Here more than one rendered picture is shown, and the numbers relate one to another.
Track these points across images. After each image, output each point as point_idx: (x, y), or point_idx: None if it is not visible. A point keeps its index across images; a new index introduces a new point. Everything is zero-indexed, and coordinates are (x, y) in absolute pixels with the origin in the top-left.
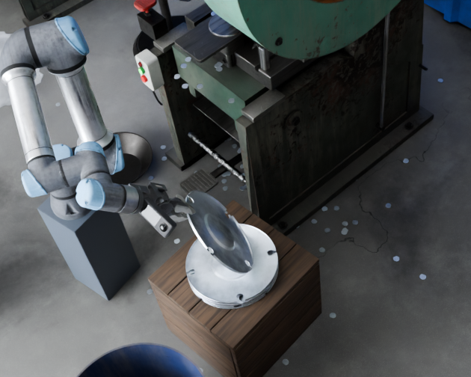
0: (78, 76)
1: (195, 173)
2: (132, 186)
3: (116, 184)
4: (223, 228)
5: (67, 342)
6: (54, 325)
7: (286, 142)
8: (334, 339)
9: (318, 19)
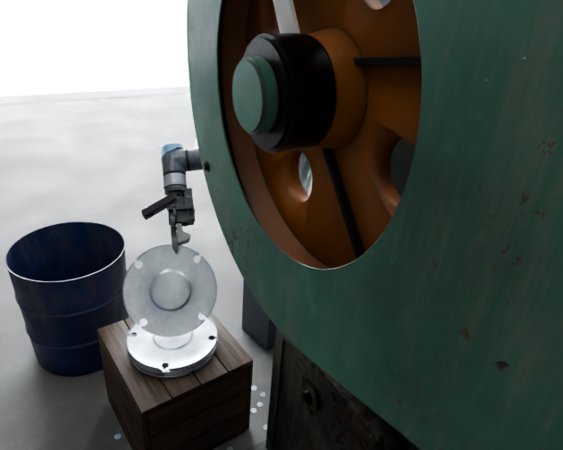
0: None
1: None
2: (181, 183)
3: (178, 166)
4: (175, 295)
5: (216, 304)
6: (235, 299)
7: (302, 407)
8: None
9: (234, 201)
